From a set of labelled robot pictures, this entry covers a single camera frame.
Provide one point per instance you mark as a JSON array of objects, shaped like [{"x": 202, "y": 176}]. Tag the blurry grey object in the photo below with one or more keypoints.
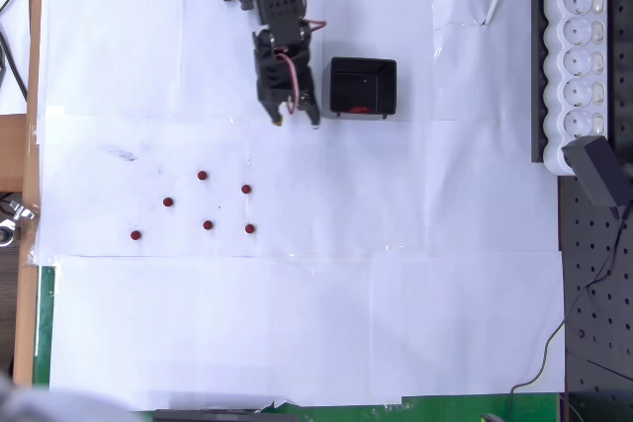
[{"x": 39, "y": 407}]

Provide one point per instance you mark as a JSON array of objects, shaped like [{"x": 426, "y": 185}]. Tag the green cutting mat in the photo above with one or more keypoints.
[{"x": 44, "y": 318}]

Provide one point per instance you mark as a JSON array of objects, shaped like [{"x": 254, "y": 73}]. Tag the brown wooden board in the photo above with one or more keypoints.
[{"x": 33, "y": 71}]

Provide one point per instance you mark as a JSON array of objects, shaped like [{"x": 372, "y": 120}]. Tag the white paper table cover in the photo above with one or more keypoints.
[{"x": 346, "y": 293}]

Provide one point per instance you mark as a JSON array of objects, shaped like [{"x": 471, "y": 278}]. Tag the black plastic bin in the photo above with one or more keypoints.
[{"x": 356, "y": 86}]

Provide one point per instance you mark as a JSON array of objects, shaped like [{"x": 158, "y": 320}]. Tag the flat black device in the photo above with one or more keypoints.
[{"x": 222, "y": 416}]

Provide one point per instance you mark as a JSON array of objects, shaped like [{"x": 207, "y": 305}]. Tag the black perforated pegboard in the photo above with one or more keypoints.
[{"x": 603, "y": 333}]

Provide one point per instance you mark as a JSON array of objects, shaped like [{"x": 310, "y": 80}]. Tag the white power strip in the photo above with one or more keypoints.
[{"x": 554, "y": 96}]

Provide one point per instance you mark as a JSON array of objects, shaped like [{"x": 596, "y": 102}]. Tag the dark ribbed panel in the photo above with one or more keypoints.
[{"x": 9, "y": 303}]

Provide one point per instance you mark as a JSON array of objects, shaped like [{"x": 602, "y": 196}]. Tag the metal clamp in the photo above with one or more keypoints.
[{"x": 20, "y": 212}]

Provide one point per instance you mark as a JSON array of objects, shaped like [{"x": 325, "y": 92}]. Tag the black power adapter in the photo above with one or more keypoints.
[{"x": 593, "y": 170}]

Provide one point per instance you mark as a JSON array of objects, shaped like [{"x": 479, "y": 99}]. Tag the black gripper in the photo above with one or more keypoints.
[{"x": 273, "y": 94}]

